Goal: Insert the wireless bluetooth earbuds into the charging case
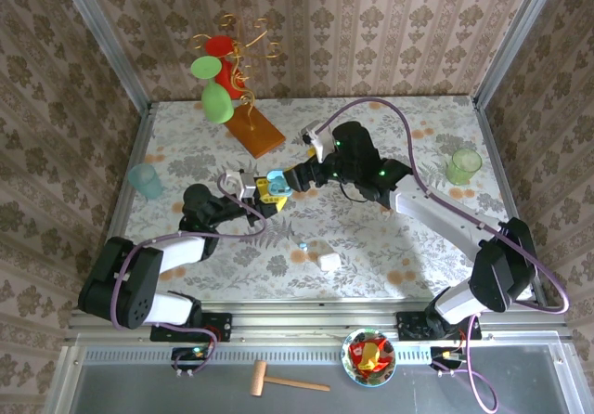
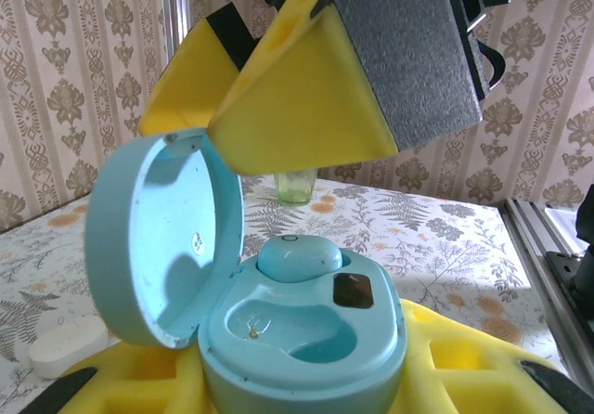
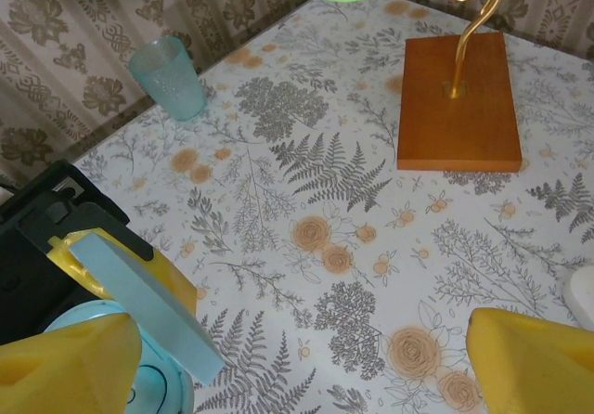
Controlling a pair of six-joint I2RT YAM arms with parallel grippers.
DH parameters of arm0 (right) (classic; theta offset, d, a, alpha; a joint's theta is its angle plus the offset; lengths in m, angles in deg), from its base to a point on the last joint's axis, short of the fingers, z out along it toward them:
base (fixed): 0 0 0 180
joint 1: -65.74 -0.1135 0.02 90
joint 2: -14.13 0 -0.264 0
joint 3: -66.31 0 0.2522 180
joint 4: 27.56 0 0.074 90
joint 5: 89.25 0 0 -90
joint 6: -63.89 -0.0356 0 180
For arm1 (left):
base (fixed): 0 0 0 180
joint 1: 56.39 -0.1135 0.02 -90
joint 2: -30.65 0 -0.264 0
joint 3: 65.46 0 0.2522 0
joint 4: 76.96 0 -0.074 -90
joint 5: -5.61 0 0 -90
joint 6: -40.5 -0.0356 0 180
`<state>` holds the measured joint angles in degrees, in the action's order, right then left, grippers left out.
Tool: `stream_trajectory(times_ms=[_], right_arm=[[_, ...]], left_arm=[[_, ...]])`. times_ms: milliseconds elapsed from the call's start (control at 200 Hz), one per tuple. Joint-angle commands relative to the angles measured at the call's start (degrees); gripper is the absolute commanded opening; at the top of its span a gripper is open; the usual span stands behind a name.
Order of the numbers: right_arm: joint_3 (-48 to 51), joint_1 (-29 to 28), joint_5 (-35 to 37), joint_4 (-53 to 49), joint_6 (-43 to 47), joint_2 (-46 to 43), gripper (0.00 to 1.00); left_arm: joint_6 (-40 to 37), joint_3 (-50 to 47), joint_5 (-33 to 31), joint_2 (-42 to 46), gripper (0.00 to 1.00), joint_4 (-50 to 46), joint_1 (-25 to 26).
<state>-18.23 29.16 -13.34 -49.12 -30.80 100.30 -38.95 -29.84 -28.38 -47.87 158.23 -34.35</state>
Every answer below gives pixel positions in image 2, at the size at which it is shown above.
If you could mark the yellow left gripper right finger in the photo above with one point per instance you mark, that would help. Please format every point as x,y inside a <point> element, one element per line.
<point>464,377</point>

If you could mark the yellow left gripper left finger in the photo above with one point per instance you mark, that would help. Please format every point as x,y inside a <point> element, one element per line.
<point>139,377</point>

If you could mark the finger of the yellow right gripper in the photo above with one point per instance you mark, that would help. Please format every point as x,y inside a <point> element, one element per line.
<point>301,107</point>
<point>185,89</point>

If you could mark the white oval earbud case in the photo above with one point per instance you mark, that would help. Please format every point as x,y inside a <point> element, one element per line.
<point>65,346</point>

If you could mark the light blue earbud case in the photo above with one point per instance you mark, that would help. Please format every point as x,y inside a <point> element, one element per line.
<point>153,247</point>

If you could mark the light blue earbud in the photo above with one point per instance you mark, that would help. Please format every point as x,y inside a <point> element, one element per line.
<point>297,258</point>

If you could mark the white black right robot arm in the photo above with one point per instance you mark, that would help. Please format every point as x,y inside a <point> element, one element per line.
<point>587,228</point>

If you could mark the green plastic tumbler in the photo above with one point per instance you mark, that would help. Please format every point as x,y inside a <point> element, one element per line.
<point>294,189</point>

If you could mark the aluminium frame post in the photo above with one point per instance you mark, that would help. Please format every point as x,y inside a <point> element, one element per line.
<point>175,5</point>

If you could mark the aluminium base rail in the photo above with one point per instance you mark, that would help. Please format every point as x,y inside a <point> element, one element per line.
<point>533,237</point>

